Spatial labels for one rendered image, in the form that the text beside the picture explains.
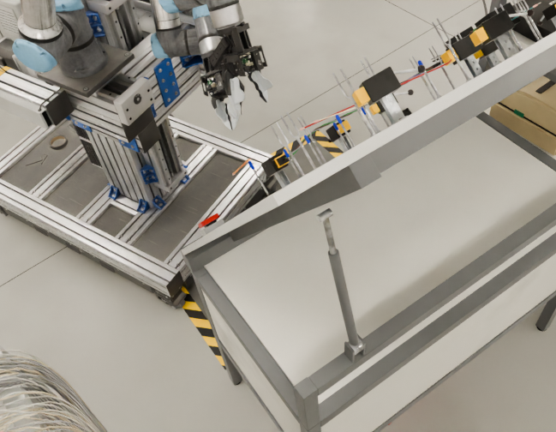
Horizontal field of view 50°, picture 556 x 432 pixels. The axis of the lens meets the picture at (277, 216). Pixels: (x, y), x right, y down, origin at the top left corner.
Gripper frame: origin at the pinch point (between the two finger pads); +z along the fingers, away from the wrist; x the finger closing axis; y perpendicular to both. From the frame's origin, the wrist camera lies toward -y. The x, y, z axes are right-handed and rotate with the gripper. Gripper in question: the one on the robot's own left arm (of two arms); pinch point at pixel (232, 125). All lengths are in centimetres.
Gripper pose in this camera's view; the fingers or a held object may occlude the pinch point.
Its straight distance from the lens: 167.2
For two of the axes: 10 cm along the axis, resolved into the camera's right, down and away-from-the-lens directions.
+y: -3.6, -0.5, -9.3
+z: 2.1, 9.7, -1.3
